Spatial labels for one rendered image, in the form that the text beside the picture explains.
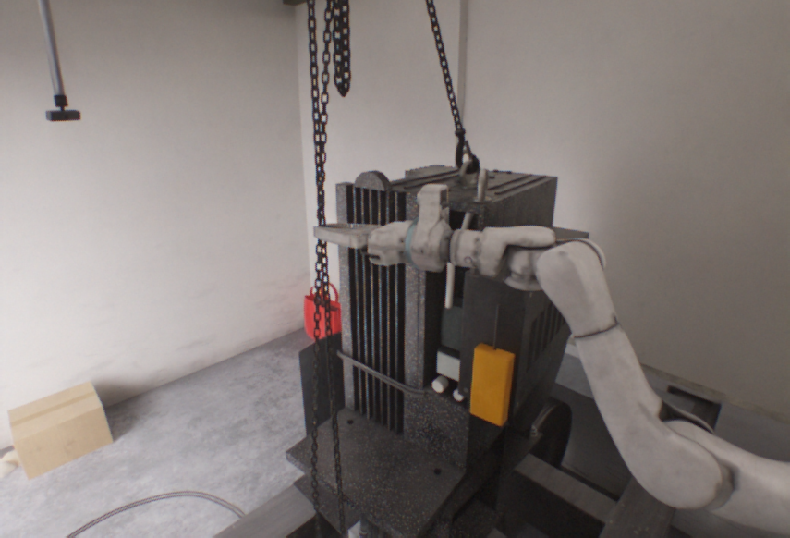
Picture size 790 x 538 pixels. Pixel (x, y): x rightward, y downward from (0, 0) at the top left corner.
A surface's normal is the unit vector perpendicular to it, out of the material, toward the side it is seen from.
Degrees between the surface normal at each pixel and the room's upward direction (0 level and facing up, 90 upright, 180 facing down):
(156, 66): 90
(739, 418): 90
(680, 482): 81
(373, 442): 0
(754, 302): 90
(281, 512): 0
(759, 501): 77
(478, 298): 90
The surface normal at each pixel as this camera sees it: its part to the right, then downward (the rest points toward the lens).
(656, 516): 0.00, -0.95
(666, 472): -0.63, 0.01
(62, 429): 0.72, 0.21
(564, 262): -0.77, 0.18
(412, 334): -0.61, 0.24
